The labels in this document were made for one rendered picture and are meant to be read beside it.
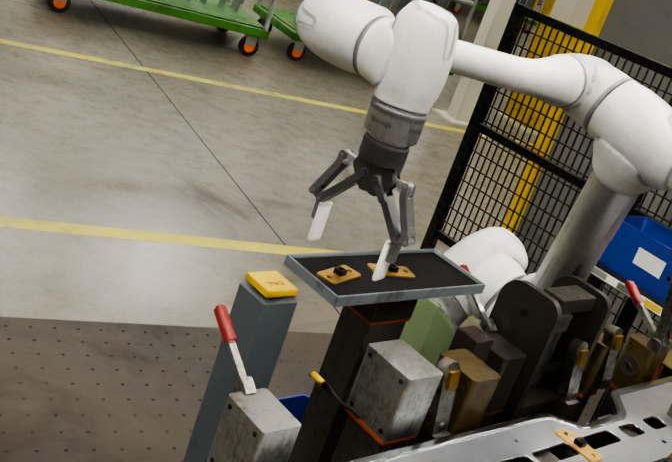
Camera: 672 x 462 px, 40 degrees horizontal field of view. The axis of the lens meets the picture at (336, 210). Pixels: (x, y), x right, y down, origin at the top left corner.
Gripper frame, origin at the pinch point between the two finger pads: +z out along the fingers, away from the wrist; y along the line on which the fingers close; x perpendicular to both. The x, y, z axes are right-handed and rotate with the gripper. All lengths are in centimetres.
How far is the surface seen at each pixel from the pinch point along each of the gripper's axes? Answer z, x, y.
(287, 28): 95, 579, -450
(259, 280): 4.2, -16.1, -3.9
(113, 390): 50, -2, -37
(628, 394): 20, 57, 40
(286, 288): 4.2, -13.6, -0.5
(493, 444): 20.1, 9.8, 31.9
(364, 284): 4.2, 2.1, 3.9
